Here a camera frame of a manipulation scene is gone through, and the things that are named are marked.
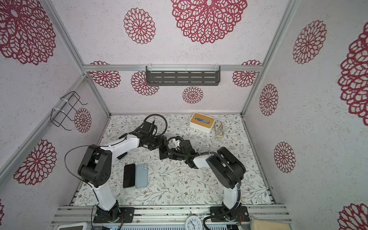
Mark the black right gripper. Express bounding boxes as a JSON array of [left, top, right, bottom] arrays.
[[164, 148, 189, 162]]

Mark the beige cushion pad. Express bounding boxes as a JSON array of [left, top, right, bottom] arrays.
[[250, 219, 291, 230]]

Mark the small black phone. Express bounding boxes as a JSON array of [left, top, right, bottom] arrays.
[[117, 152, 127, 160]]

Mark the black wire wall rack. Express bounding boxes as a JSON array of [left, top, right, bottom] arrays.
[[49, 91, 87, 131]]

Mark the black bare phone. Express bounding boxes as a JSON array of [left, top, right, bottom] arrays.
[[123, 163, 136, 188]]

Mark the white tissue box wooden lid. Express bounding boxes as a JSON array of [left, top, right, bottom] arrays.
[[189, 113, 216, 134]]

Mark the light blue phone case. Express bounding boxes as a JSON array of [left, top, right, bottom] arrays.
[[135, 163, 149, 188]]

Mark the grey wall shelf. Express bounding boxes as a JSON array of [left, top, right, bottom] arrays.
[[146, 66, 221, 86]]

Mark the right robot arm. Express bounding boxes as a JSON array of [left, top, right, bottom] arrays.
[[159, 136, 248, 223]]

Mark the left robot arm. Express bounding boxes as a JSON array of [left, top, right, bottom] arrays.
[[65, 114, 168, 223]]

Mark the white analog clock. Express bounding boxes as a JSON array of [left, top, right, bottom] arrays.
[[185, 216, 203, 230]]

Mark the metal base rail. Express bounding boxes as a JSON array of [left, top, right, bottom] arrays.
[[50, 204, 294, 230]]

